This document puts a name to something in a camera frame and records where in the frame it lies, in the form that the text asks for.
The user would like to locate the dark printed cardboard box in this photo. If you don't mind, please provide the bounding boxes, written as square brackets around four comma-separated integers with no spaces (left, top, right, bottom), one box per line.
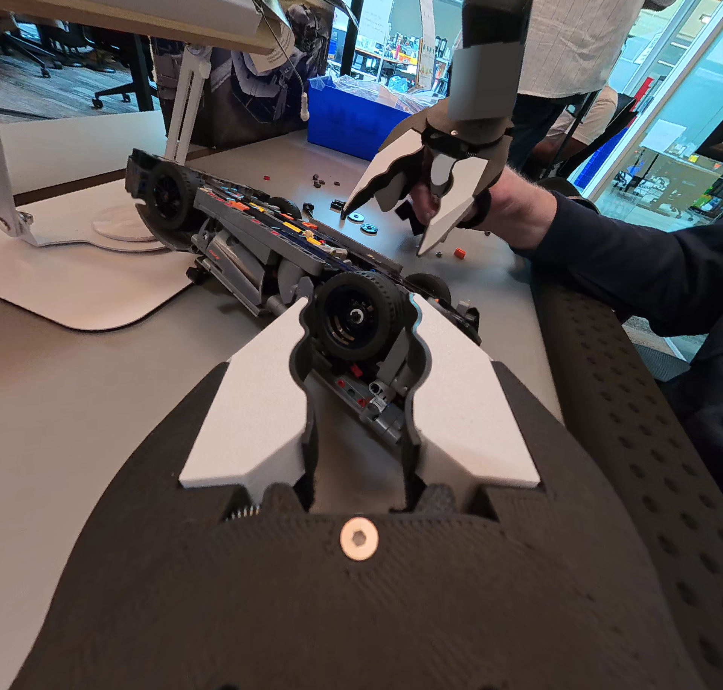
[151,1,335,150]

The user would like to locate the white paper tag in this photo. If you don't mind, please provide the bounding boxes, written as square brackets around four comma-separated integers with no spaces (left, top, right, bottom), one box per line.
[249,26,296,75]

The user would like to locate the black office chair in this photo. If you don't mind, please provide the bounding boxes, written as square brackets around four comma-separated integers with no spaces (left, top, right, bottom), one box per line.
[90,26,159,112]

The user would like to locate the clear plastic bags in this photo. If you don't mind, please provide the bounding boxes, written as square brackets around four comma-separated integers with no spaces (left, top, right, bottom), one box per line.
[338,73,453,112]

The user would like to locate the person's right hand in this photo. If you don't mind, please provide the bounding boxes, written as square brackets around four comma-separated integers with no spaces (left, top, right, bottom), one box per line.
[409,165,558,251]

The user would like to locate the lego car model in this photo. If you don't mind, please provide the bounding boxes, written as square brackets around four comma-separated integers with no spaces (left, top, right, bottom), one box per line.
[124,148,484,451]

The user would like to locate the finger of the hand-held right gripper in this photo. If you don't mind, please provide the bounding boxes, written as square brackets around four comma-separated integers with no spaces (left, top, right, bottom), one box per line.
[340,130,426,221]
[417,154,490,257]

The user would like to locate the person's right forearm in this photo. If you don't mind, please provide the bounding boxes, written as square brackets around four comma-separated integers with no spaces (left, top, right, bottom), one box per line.
[508,190,723,369]

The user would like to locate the black pole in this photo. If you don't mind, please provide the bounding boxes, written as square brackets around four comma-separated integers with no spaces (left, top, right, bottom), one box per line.
[340,0,369,76]

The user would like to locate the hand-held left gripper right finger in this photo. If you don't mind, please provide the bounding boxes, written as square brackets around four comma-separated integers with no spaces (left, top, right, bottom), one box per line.
[400,292,543,513]

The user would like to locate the white book stand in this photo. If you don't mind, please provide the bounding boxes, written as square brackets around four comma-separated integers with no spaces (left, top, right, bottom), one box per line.
[0,0,311,332]

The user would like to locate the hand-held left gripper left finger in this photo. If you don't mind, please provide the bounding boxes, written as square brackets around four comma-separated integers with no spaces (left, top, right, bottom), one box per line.
[178,296,320,513]

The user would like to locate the blue plastic storage bin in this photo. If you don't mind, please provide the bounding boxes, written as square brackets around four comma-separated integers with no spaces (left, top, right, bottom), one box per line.
[307,76,438,163]

